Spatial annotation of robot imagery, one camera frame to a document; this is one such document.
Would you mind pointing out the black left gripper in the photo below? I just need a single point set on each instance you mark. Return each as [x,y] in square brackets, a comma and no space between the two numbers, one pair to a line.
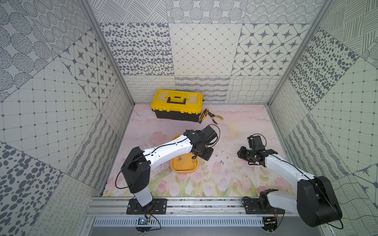
[203,150]

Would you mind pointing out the green circuit board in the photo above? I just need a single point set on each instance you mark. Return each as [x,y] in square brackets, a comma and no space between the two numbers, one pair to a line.
[143,222]

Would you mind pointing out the black yellow toolbox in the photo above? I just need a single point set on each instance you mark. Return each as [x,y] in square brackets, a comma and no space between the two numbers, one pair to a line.
[177,105]

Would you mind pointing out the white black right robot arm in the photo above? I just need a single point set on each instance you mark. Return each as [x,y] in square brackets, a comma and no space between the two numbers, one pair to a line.
[314,201]

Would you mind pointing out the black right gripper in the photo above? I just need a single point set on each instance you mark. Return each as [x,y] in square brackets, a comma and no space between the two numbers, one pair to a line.
[241,154]

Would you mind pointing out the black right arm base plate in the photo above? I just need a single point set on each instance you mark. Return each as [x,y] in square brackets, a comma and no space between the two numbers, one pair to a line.
[260,205]

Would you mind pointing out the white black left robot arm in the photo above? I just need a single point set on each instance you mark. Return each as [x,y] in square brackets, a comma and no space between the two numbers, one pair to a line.
[139,163]

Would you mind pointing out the black right controller box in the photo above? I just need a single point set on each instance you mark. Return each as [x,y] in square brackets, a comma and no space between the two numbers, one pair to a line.
[270,224]

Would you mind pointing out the yellow plastic storage tray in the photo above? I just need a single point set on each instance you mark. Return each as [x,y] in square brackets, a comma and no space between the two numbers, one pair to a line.
[184,164]

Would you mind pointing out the yellow handled pliers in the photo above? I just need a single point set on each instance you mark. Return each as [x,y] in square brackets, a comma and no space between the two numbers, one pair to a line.
[207,113]

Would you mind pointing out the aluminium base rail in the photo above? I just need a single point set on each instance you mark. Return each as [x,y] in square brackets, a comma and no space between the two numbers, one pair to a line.
[176,207]

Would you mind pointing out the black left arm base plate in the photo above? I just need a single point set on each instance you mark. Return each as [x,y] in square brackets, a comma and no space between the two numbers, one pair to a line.
[157,206]

